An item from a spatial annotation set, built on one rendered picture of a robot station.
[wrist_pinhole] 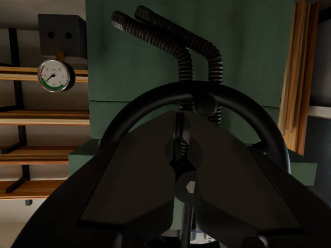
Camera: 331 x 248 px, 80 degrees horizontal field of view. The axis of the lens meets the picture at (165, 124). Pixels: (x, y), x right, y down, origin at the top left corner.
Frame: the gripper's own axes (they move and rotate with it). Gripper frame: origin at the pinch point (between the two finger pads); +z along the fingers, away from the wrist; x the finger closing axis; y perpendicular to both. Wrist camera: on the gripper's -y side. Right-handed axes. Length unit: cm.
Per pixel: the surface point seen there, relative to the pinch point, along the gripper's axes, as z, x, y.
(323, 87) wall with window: 147, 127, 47
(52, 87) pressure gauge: 25.7, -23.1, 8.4
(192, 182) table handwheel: 8.6, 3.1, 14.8
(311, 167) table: 26, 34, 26
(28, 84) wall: 240, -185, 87
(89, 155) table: 26.1, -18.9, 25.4
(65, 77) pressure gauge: 26.4, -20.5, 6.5
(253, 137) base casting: 28.1, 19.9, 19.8
